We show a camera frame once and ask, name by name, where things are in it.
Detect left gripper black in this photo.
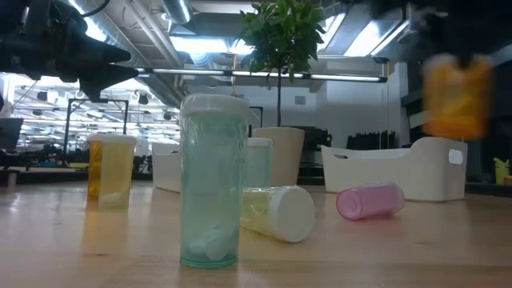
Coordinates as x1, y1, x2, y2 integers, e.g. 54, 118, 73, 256
19, 0, 140, 102

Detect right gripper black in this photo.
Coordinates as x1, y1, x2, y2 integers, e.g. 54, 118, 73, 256
411, 0, 512, 69

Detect orange pill bottle white cap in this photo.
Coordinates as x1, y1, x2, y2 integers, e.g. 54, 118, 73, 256
422, 53, 494, 141
86, 134, 103, 202

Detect yellow pill bottle white cap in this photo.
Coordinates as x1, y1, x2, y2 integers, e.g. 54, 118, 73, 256
241, 184, 316, 244
98, 133, 138, 208

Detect tall green pill bottle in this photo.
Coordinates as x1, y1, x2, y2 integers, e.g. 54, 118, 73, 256
179, 93, 250, 270

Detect pink pill bottle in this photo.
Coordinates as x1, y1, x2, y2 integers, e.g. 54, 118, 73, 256
335, 181, 406, 222

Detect short green pill bottle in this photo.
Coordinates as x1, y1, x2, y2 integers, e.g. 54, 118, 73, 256
244, 137, 274, 190

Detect white plastic bin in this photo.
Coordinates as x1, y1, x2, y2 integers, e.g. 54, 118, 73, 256
320, 136, 469, 202
151, 141, 182, 194

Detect long horizontal light bar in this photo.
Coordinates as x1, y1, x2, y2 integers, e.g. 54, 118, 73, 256
134, 66, 388, 84

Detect dark background monitor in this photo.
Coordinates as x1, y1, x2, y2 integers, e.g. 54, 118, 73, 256
0, 117, 24, 151

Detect yellow-green background object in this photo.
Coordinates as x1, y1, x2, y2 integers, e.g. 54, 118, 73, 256
492, 157, 511, 186

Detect black stacked chairs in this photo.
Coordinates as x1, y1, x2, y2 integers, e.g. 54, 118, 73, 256
346, 130, 398, 151

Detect dark background work table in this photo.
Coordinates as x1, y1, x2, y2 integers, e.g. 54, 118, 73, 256
0, 159, 153, 186

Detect black background shelf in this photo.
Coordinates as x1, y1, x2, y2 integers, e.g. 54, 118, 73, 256
295, 125, 334, 187

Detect green leafy plant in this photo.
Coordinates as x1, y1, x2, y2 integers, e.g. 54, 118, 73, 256
234, 0, 326, 128

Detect white plant pot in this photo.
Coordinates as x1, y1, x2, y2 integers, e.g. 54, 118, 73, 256
252, 126, 306, 187

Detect black background rig frame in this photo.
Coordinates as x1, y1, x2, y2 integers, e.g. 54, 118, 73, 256
62, 98, 130, 155

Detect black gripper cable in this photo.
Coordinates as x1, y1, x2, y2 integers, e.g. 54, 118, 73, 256
81, 0, 111, 19

